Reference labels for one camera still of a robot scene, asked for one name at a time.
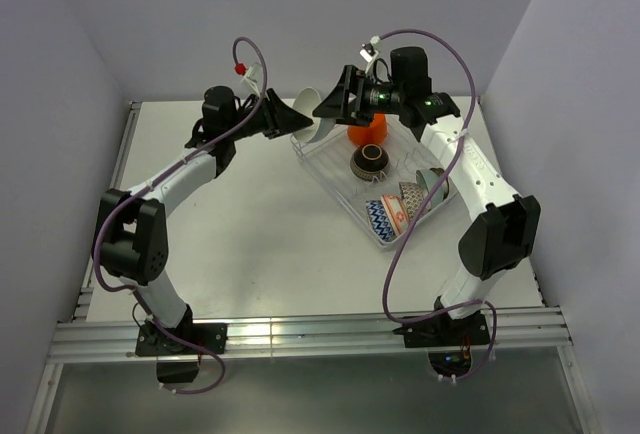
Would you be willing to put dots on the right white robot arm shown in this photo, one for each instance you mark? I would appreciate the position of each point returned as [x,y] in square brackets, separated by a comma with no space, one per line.
[503,222]

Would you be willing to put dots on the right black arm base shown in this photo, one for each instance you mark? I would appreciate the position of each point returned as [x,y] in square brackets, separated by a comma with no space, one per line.
[457,348]

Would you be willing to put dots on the flower shaped patterned dish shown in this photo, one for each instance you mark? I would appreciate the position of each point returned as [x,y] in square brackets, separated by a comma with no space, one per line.
[440,193]

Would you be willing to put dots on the brown geometric patterned bowl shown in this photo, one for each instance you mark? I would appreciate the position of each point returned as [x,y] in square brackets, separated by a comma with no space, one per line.
[412,196]

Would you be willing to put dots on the pale green ribbed bowl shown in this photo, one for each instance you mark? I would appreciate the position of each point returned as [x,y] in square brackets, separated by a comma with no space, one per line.
[427,179]

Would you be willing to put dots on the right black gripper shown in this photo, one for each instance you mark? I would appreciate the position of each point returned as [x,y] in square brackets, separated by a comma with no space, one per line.
[337,106]

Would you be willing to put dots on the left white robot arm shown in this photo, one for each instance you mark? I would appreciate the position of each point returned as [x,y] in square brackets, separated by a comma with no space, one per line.
[131,247]

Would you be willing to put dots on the orange floral patterned bowl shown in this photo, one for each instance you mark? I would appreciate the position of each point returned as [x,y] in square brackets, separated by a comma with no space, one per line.
[396,213]

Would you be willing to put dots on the plain white bowl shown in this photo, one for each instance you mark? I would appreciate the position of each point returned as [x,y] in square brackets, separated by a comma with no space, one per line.
[305,103]

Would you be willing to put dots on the orange plastic square bowl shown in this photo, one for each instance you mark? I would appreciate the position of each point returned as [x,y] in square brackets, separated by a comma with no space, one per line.
[375,133]

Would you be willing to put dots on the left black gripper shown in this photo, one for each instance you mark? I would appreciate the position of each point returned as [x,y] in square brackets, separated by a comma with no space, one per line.
[278,117]

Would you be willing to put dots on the white wire dish rack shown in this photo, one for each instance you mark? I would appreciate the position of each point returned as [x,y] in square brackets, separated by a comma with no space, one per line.
[328,161]

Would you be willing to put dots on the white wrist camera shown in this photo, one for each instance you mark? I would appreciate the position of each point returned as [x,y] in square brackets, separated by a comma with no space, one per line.
[370,52]
[253,77]

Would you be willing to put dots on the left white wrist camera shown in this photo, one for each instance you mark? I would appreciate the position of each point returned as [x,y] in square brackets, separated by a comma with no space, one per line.
[253,77]

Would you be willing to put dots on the red blue patterned bowl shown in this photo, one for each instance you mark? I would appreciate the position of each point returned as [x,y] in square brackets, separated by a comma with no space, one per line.
[379,221]

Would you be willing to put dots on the aluminium frame rail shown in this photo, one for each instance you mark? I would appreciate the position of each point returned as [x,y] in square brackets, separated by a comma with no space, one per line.
[315,336]

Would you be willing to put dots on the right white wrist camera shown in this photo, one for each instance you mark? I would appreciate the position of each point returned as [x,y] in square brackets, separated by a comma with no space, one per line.
[370,52]

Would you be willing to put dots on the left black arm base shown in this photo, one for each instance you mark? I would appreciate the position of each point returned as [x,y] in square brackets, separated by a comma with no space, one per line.
[178,363]

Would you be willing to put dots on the brown glazed bowl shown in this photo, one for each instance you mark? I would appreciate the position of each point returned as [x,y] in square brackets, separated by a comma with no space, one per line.
[370,163]

